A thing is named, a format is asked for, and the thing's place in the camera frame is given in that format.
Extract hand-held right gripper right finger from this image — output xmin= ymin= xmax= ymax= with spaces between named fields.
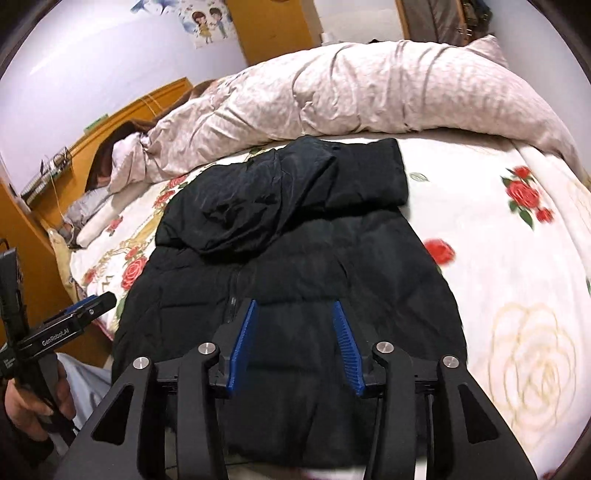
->
xmin=332 ymin=300 xmax=539 ymax=480

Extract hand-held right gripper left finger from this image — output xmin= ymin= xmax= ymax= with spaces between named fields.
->
xmin=53 ymin=298 xmax=258 ymax=480

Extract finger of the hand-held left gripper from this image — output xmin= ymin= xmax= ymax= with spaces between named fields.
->
xmin=69 ymin=291 xmax=118 ymax=322

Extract black hooded puffer jacket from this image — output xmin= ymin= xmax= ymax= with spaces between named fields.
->
xmin=112 ymin=136 xmax=468 ymax=467

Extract person's left forearm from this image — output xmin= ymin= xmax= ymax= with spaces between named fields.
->
xmin=0 ymin=406 xmax=52 ymax=468

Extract person's left hand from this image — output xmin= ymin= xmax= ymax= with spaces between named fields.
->
xmin=4 ymin=364 xmax=78 ymax=444

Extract cream cushion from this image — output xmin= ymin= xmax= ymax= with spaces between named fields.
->
xmin=47 ymin=227 xmax=78 ymax=302

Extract white pillow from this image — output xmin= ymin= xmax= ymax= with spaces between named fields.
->
xmin=75 ymin=203 xmax=124 ymax=246

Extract grey pillow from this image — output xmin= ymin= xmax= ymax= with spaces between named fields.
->
xmin=64 ymin=188 xmax=115 ymax=228

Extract brown blanket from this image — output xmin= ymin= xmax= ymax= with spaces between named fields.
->
xmin=85 ymin=119 xmax=149 ymax=191

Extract white floral bed sheet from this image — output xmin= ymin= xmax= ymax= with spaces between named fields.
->
xmin=69 ymin=131 xmax=591 ymax=476

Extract wooden headboard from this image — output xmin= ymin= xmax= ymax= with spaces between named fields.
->
xmin=0 ymin=78 xmax=195 ymax=356

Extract pink patterned duvet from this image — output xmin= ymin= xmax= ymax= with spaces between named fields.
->
xmin=111 ymin=34 xmax=585 ymax=185

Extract wooden wardrobe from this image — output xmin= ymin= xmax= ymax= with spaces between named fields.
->
xmin=225 ymin=0 xmax=324 ymax=66

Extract grey fabric wardrobe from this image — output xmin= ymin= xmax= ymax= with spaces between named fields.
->
xmin=403 ymin=0 xmax=468 ymax=48

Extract hanging bags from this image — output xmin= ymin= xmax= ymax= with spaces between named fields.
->
xmin=461 ymin=0 xmax=491 ymax=41

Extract wire rack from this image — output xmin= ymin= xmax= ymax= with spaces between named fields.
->
xmin=20 ymin=147 xmax=71 ymax=202

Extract wall poster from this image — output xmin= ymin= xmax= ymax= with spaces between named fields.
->
xmin=131 ymin=0 xmax=235 ymax=50

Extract wooden door frame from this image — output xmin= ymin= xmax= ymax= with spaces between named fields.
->
xmin=395 ymin=0 xmax=413 ymax=41

